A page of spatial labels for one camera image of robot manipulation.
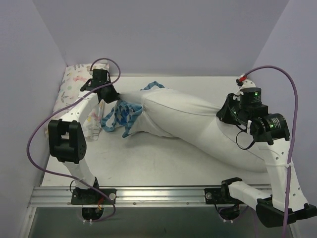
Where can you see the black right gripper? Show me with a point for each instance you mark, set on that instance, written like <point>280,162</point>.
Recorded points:
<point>225,114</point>

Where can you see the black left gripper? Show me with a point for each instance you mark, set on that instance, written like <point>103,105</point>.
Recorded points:
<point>109,93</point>

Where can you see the blue houndstooth pillowcase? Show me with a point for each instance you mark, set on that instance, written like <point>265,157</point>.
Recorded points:
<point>134,112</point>

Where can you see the white pillow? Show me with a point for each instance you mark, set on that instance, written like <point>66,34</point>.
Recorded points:
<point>169,113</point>

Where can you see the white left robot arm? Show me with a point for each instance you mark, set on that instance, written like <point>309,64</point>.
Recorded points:
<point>67,142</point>

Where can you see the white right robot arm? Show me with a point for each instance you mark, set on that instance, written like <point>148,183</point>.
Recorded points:
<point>271,134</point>

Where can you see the floral animal print pillow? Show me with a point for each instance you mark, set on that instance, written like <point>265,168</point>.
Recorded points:
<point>74,78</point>

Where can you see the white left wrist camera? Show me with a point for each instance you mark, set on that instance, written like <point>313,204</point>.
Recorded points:
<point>102,65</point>

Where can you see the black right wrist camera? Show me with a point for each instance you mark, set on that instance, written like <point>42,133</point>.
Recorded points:
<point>250,95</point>

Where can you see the aluminium front mounting rail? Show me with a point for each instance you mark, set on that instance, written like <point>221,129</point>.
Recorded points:
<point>142,196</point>

